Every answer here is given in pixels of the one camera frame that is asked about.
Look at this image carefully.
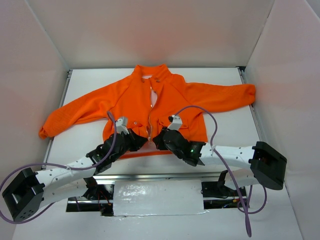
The orange zip jacket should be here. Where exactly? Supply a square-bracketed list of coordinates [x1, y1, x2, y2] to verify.
[38, 64, 256, 142]

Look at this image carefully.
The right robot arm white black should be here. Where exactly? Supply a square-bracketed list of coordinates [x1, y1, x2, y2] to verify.
[153, 127, 287, 196]

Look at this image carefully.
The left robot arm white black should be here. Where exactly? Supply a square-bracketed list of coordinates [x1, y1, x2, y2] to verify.
[2, 129, 148, 224]

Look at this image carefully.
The white cover board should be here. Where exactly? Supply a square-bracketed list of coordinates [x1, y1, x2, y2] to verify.
[113, 179, 205, 217]

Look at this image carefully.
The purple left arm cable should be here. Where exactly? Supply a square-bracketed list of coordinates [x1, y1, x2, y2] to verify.
[0, 111, 118, 223]

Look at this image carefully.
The aluminium table rail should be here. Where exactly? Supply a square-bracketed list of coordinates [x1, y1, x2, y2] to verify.
[94, 172, 220, 182]

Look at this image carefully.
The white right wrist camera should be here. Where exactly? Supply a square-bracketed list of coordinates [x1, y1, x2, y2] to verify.
[167, 115, 183, 131]

